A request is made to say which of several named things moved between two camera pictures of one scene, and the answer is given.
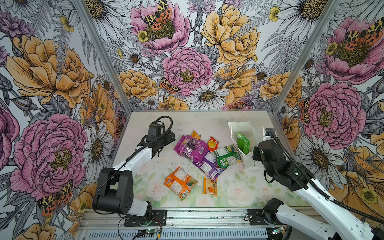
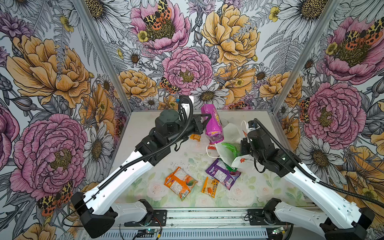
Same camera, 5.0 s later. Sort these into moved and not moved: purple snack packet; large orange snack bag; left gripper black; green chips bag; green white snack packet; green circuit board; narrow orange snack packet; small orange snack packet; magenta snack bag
Moved: magenta snack bag; left gripper black; purple snack packet; green chips bag; green white snack packet
Not moved: small orange snack packet; narrow orange snack packet; large orange snack bag; green circuit board
